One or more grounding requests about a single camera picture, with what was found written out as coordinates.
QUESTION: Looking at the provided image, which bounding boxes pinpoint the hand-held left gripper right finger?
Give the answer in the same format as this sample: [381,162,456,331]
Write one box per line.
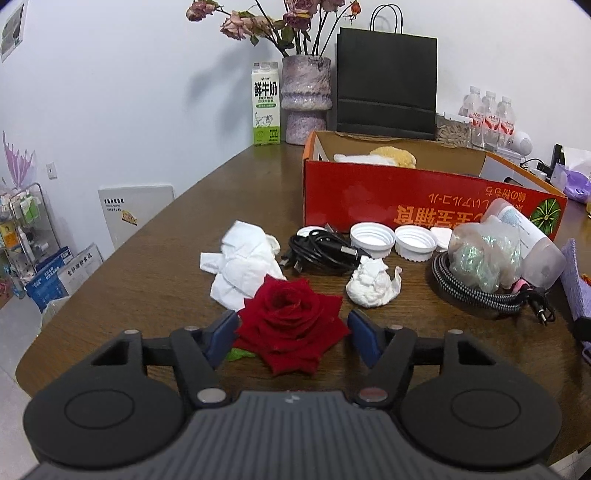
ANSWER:
[346,308,509,411]

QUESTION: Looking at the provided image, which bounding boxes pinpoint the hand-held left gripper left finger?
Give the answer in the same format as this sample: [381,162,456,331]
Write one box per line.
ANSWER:
[76,310,241,409]

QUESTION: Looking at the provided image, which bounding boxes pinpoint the red rose flower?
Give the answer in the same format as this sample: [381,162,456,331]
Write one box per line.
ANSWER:
[226,275,352,376]

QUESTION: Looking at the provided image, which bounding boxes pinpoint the black usb cable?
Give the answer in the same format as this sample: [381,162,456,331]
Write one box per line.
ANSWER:
[280,224,370,277]

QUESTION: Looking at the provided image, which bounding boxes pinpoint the black white braided cable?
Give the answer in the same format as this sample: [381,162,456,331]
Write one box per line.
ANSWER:
[431,251,559,326]

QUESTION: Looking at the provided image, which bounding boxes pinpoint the red cardboard box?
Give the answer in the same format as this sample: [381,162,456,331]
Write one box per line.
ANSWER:
[302,130,568,245]

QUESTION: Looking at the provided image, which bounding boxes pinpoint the wooden desktop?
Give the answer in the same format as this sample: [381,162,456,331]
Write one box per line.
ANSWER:
[15,130,591,467]

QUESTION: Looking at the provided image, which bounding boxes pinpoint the small crumpled white tissue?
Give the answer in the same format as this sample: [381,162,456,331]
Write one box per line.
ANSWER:
[345,256,403,309]

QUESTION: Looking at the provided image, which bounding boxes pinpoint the large crumpled white tissue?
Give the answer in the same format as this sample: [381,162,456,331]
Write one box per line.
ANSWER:
[199,220,287,311]

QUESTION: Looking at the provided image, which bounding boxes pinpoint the white flat lid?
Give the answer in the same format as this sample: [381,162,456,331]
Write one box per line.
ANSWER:
[431,226,455,253]

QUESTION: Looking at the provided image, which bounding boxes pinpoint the clear bag of glitter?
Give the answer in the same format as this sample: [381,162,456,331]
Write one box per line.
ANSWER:
[447,217,525,294]

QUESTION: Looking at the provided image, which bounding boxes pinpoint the white printed cardboard box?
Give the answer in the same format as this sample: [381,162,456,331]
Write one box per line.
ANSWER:
[58,243,105,296]

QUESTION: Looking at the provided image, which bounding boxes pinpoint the white cloth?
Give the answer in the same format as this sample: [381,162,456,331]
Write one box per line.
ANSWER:
[333,152,384,165]

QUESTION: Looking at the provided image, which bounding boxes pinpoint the blue cardboard box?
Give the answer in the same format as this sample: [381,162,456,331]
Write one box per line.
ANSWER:
[25,247,72,312]

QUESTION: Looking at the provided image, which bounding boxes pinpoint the yellow plush toy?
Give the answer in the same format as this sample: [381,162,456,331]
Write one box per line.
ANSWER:
[369,146,419,169]

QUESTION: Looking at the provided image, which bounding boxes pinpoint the translucent plastic bottle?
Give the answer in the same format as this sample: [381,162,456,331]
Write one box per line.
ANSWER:
[480,198,568,291]

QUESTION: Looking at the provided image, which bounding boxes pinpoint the metal storage rack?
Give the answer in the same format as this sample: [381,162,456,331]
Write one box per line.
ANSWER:
[0,182,61,296]

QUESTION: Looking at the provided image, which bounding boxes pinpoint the clear container of wooden pegs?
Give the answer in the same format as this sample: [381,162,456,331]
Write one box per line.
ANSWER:
[435,113,474,148]

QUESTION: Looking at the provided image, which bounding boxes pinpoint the green white milk carton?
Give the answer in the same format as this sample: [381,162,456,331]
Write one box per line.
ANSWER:
[252,61,281,146]

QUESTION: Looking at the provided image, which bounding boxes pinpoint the white power strip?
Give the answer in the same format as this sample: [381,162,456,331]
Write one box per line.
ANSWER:
[522,159,555,179]

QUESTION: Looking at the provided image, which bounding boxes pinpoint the purple speckled vase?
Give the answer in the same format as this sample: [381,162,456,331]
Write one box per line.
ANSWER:
[281,55,333,145]

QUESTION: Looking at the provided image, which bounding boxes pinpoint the white round device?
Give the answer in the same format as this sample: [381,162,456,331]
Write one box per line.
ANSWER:
[508,131,533,158]

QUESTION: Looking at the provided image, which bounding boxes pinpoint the clear water bottle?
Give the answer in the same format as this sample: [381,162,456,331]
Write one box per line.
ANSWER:
[496,96,517,141]
[480,90,500,139]
[458,86,484,139]

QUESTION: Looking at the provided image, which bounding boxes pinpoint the black paper bag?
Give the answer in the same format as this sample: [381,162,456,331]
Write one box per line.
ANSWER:
[336,4,438,140]

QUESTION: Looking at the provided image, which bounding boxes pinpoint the purple tissue pack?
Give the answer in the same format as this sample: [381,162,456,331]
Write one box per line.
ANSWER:
[551,161,591,204]

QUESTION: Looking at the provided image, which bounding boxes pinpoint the purple feather decoration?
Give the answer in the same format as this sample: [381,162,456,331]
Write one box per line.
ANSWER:
[1,130,37,190]

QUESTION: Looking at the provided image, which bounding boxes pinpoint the dried pink roses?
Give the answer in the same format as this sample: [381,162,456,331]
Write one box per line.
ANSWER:
[186,0,363,58]

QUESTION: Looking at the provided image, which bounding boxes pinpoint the white wall panel box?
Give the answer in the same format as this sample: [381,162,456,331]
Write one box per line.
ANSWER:
[98,184,175,252]

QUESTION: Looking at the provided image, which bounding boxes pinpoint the wall poster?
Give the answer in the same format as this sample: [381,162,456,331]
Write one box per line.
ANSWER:
[0,2,25,63]

